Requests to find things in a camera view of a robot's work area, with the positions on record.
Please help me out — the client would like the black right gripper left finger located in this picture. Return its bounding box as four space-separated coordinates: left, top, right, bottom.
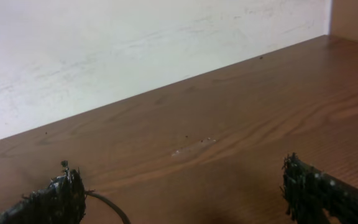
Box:
0 161 86 224

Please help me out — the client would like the thin black cable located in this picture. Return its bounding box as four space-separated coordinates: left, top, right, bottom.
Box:
85 190 132 224

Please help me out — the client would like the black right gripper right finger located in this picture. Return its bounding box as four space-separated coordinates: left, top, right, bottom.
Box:
280 153 358 224

